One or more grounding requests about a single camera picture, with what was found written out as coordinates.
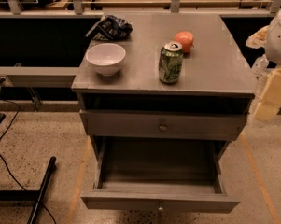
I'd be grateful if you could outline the grey metal railing shelf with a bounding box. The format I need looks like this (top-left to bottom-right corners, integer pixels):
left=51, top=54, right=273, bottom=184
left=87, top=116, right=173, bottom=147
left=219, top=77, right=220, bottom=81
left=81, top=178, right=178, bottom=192
left=0, top=67, right=78, bottom=88

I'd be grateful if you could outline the black metal stand base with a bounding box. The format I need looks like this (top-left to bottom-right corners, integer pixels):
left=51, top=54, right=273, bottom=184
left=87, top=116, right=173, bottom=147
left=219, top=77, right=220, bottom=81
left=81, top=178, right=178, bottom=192
left=0, top=113, right=57, bottom=224

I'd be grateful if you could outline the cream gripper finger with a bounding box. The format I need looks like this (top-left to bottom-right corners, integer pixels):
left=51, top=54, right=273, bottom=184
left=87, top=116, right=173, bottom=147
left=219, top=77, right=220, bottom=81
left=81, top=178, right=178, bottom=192
left=253, top=68, right=281, bottom=122

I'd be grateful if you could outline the closed grey upper drawer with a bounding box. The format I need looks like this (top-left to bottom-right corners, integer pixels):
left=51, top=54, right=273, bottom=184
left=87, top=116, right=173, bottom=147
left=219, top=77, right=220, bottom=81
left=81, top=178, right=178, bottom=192
left=80, top=110, right=246, bottom=141

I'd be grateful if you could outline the green soda can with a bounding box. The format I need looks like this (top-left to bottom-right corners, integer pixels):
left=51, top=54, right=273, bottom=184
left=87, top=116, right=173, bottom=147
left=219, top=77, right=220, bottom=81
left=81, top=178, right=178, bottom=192
left=159, top=41, right=183, bottom=84

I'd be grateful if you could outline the black floor cable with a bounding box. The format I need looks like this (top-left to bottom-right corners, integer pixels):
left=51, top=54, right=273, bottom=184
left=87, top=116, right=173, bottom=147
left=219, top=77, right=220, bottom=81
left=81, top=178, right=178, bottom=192
left=0, top=99, right=58, bottom=224

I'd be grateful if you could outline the orange red apple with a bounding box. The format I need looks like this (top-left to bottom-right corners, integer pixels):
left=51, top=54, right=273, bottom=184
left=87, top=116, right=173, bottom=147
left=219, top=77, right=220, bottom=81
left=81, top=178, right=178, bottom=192
left=174, top=31, right=194, bottom=53

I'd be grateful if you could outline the white ceramic bowl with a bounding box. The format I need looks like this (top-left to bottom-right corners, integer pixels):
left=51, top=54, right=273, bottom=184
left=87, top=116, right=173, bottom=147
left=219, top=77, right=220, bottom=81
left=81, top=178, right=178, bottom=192
left=85, top=43, right=126, bottom=76

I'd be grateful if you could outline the crumpled dark chip bag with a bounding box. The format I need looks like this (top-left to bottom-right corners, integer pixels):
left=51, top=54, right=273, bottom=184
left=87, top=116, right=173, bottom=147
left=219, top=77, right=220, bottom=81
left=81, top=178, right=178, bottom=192
left=86, top=15, right=133, bottom=41

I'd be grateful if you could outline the clear hand sanitizer bottle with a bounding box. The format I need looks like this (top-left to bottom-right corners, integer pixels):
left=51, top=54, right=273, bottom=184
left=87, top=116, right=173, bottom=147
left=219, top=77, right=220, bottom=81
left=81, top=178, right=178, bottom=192
left=252, top=54, right=269, bottom=77

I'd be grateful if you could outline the open grey lower drawer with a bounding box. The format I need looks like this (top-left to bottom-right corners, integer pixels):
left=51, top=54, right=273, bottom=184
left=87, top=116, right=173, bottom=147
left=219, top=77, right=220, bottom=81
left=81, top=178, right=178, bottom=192
left=82, top=137, right=239, bottom=213

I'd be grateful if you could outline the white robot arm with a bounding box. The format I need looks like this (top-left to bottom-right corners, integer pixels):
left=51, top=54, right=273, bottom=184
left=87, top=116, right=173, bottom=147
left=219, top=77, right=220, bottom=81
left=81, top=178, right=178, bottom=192
left=246, top=9, right=281, bottom=122

